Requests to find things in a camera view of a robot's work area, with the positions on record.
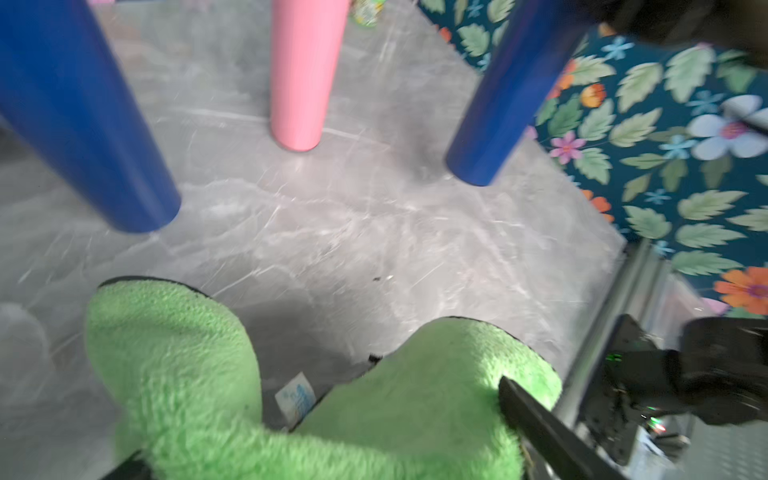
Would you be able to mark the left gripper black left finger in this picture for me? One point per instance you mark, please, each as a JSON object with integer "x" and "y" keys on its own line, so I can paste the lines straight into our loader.
{"x": 132, "y": 468}

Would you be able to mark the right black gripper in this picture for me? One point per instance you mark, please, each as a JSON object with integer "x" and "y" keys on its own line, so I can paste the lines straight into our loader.
{"x": 731, "y": 24}

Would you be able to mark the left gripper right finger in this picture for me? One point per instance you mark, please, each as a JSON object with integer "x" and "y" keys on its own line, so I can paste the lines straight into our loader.
{"x": 567, "y": 455}

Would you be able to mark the green microfiber cloth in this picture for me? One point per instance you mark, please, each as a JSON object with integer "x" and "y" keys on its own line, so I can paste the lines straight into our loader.
{"x": 183, "y": 371}

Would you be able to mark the dark blue thermos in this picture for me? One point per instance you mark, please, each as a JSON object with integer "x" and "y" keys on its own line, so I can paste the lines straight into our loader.
{"x": 63, "y": 93}

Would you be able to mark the pink thermos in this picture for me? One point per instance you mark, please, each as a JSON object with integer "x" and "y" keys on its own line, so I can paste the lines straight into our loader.
{"x": 306, "y": 39}

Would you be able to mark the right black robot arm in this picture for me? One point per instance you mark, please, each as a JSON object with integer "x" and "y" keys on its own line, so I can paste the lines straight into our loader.
{"x": 719, "y": 371}

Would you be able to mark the small green toy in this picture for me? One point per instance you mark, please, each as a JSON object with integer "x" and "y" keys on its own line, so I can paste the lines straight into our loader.
{"x": 366, "y": 12}

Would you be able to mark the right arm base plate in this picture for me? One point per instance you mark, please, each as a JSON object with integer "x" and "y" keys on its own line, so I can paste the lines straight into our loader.
{"x": 606, "y": 410}

